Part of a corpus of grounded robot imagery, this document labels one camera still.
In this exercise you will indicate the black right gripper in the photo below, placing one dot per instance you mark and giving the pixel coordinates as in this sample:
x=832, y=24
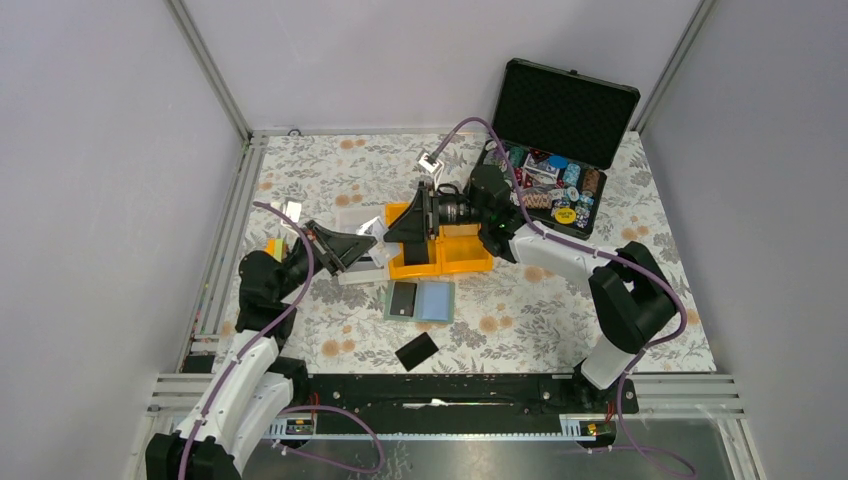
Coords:
x=414, y=225

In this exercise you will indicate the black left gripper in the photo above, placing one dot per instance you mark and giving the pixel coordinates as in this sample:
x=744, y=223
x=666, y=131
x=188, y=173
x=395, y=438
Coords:
x=342, y=249

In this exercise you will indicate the white storage bin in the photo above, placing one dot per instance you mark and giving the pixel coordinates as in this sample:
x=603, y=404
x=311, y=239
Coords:
x=368, y=221

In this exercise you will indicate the yellow double storage bin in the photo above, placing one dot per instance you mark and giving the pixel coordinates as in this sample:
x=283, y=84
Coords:
x=455, y=249

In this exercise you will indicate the dark grey credit card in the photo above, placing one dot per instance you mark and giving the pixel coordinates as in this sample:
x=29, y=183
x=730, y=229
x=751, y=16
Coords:
x=403, y=299

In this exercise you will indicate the black credit card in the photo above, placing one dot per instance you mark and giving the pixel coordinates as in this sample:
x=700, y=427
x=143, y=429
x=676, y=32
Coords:
x=416, y=351

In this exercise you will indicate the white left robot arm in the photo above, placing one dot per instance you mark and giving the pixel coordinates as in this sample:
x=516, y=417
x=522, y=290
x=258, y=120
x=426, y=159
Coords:
x=256, y=383

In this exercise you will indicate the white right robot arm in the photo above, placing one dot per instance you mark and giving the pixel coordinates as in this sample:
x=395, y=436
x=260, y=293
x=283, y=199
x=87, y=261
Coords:
x=633, y=300

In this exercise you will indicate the floral table mat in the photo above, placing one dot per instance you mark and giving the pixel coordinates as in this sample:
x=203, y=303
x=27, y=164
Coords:
x=511, y=319

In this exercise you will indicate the orange poker chip stack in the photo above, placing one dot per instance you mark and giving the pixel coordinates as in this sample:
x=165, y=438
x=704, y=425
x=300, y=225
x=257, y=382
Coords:
x=538, y=200

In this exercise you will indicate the yellow big blind chip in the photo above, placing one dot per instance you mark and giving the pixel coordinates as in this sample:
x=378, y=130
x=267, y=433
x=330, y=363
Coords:
x=564, y=215

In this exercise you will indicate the black poker chip case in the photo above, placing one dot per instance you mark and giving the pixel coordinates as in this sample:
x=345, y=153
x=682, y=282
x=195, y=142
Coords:
x=560, y=130

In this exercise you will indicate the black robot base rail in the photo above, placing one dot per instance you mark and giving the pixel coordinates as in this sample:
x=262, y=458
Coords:
x=451, y=404

